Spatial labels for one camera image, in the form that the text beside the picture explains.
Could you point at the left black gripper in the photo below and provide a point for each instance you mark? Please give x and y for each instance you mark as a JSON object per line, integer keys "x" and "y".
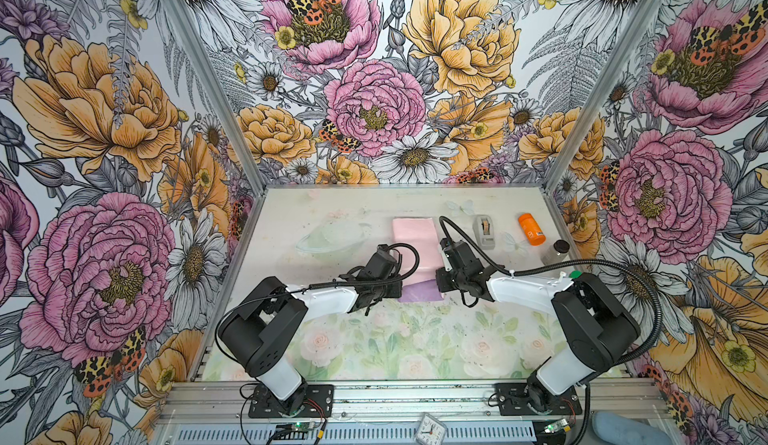
{"x": 396, "y": 289}

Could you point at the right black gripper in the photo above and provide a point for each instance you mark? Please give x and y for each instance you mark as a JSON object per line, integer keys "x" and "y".
{"x": 441, "y": 280}

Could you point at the purple wrapping paper sheet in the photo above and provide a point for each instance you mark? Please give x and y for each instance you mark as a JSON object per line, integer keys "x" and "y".
{"x": 420, "y": 233}

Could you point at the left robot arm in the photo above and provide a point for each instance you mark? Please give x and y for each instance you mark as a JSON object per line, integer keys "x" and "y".
{"x": 257, "y": 332}

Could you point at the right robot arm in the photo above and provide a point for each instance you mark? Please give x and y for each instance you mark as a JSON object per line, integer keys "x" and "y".
{"x": 597, "y": 328}

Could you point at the grey tape dispenser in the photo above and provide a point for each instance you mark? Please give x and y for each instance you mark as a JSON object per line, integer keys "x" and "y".
{"x": 483, "y": 229}

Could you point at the orange bottle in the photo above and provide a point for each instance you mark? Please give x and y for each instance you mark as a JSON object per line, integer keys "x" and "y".
{"x": 531, "y": 229}

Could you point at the clear bottle black cap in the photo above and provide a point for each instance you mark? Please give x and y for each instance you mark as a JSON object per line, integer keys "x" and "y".
{"x": 558, "y": 252}

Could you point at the small white clock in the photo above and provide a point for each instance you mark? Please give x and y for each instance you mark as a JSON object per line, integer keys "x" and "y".
{"x": 430, "y": 431}

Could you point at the blue grey cloth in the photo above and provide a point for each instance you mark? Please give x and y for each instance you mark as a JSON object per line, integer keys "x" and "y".
{"x": 618, "y": 430}

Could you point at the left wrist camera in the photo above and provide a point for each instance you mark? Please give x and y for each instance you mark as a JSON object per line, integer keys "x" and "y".
{"x": 382, "y": 264}

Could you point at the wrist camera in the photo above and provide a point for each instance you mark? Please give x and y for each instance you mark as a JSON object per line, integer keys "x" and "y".
{"x": 382, "y": 264}
{"x": 459, "y": 254}

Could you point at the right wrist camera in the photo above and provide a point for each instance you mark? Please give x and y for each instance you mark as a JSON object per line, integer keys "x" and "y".
{"x": 459, "y": 254}

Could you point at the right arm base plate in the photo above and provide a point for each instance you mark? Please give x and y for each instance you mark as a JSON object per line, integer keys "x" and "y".
{"x": 519, "y": 399}

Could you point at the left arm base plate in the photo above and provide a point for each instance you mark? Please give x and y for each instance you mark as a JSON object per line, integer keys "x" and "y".
{"x": 308, "y": 401}

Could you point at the aluminium front rail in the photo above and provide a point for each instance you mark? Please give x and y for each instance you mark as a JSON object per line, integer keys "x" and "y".
{"x": 400, "y": 401}

